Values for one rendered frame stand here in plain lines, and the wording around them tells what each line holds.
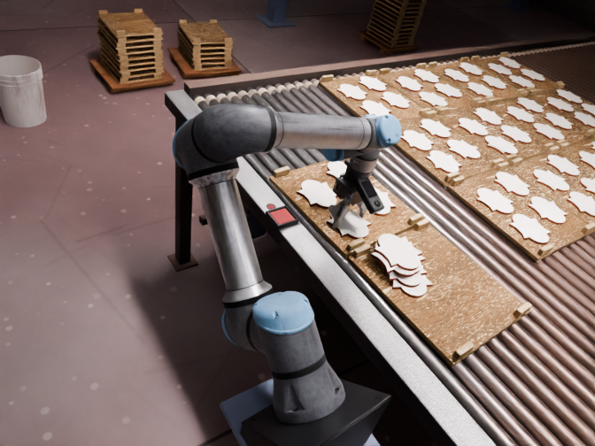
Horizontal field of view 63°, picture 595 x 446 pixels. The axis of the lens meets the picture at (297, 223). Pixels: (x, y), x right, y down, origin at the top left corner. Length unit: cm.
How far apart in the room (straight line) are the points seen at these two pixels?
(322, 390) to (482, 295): 67
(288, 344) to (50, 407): 141
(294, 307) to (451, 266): 69
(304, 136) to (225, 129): 18
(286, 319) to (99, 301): 163
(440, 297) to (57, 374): 157
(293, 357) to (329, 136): 47
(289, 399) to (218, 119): 56
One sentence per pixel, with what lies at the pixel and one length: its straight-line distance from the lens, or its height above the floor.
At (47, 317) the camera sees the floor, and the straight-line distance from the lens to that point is 248.
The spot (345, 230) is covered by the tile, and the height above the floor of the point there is 95.
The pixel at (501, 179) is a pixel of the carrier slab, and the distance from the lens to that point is 203.
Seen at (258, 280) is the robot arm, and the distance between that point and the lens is 109.
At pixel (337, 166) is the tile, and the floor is 95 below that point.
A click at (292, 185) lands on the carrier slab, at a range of 164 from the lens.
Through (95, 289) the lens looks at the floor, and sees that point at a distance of 254.
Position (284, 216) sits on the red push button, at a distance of 152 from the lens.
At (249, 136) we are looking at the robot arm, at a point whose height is 140.
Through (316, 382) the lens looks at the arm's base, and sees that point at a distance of 100.
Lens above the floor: 191
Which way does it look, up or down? 41 degrees down
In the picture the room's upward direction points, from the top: 13 degrees clockwise
